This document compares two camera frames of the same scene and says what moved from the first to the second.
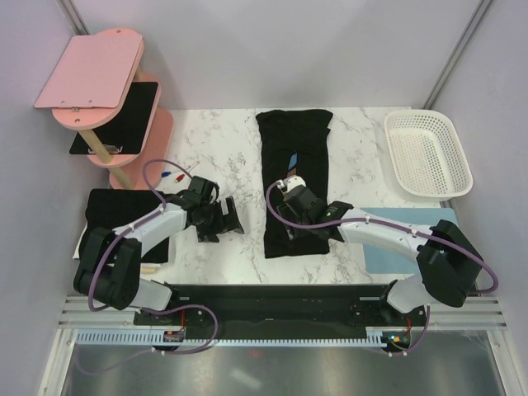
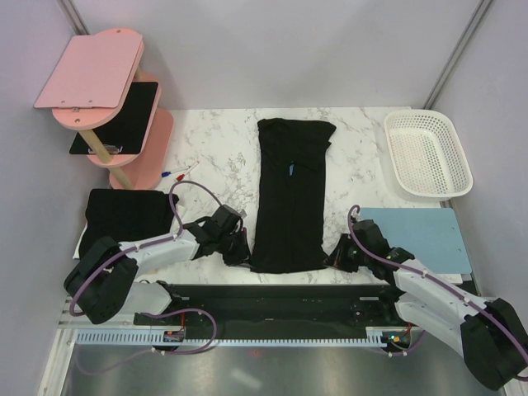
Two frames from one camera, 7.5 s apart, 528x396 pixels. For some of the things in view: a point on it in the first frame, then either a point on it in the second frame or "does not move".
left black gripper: x=209 y=234 -> x=242 y=256
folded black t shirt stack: x=116 y=208 does not move
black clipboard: x=126 y=131 does not move
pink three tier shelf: x=117 y=108 does not move
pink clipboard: x=91 y=71 does not move
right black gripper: x=293 y=231 -> x=337 y=260
